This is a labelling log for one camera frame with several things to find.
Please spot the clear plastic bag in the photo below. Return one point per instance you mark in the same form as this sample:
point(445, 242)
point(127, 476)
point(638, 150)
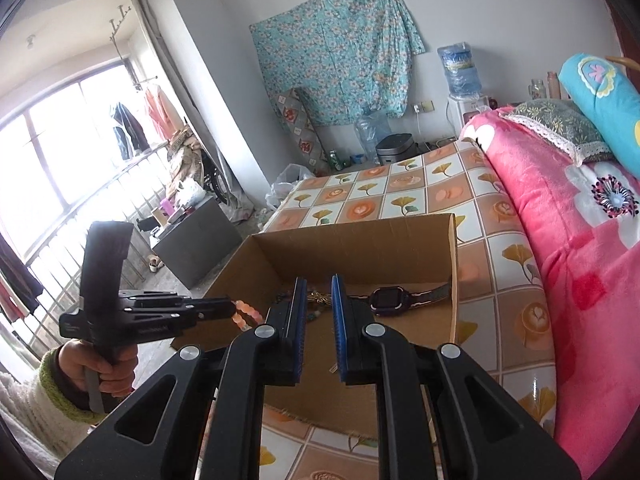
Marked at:
point(285, 185)

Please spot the red diamond pattern cushion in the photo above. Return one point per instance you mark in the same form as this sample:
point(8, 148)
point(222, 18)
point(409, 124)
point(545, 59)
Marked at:
point(297, 130)

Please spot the large window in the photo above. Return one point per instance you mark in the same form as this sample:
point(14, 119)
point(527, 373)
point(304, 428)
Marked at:
point(50, 150)

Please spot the table with patterned cloth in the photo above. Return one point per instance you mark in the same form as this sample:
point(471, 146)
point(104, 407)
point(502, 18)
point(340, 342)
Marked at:
point(500, 260)

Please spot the pink hanging garment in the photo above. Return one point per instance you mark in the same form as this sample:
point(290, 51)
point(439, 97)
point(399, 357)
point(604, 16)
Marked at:
point(159, 112)

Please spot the green bottle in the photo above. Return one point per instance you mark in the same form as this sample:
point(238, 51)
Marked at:
point(334, 160)

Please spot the person's left forearm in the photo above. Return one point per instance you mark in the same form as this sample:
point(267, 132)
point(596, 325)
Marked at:
point(40, 410)

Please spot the blue cartoon pillow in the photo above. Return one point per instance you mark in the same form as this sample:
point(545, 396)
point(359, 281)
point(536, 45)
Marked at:
point(610, 105)

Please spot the grey cabinet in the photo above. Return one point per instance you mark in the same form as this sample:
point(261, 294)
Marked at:
point(200, 245)

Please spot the wall socket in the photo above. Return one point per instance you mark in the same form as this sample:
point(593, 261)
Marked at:
point(424, 107)

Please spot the person's left hand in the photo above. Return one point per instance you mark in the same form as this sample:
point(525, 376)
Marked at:
point(120, 375)

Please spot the metal coat stand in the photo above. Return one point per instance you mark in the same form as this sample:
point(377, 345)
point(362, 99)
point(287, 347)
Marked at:
point(120, 45)

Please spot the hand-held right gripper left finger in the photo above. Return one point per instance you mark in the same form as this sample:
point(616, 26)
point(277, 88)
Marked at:
point(301, 330)

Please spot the metal window railing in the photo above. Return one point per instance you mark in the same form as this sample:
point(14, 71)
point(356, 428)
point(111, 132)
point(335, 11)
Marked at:
point(115, 185)

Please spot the white water dispenser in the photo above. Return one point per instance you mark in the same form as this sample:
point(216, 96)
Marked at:
point(460, 115)

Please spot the pink floral blanket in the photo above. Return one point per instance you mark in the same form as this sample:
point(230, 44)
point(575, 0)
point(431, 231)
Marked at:
point(575, 285)

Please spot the teal floral cloth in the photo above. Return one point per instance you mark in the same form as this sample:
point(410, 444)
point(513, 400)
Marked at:
point(340, 50)

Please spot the blue water jug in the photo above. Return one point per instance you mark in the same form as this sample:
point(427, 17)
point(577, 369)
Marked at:
point(459, 70)

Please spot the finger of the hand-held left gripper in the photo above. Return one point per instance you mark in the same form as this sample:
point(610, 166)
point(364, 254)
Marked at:
point(170, 315)
point(165, 300)

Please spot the purple smartwatch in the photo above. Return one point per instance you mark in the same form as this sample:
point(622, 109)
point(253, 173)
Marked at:
point(385, 300)

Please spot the beige slipper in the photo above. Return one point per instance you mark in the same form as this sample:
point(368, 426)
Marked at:
point(155, 263)

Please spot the dark rice cooker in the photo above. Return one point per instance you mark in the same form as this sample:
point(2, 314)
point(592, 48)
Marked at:
point(397, 147)

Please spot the pink bottle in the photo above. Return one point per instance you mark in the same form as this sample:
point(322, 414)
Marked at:
point(553, 85)

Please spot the dark hanging jacket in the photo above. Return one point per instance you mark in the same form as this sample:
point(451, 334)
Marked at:
point(130, 130)

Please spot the pile of clothes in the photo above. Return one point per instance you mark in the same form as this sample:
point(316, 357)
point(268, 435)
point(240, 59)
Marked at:
point(185, 157)

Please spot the empty clear water jug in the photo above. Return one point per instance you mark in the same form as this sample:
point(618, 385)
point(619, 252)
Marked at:
point(372, 132)

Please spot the pink cup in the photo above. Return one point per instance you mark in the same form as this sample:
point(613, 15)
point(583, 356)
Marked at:
point(166, 207)

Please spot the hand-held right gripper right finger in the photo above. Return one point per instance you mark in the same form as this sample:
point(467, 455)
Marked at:
point(339, 330)

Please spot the glass jar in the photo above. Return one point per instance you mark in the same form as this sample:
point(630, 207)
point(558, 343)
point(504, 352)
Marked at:
point(537, 90)

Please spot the white plastic bag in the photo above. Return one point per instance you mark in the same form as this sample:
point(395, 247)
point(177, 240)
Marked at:
point(191, 195)

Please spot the brown cardboard box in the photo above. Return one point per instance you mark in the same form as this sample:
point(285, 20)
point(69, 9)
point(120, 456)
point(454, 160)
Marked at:
point(350, 245)

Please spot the dark hanging cloth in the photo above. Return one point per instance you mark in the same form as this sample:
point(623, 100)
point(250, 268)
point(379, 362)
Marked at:
point(17, 275)

